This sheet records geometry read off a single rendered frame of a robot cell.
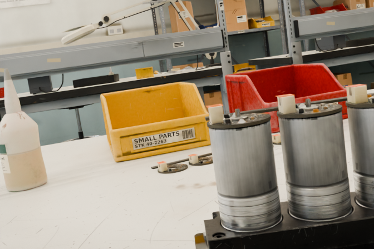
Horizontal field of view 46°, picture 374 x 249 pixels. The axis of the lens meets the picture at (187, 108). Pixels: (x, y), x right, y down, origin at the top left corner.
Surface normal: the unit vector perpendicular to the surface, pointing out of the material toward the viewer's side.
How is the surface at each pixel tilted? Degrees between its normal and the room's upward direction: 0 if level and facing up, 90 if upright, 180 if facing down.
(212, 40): 90
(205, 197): 0
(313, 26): 90
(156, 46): 90
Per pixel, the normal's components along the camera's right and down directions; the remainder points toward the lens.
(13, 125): 0.07, -0.51
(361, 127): -0.82, 0.18
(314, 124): -0.11, 0.13
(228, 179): -0.58, 0.18
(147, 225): -0.14, -0.98
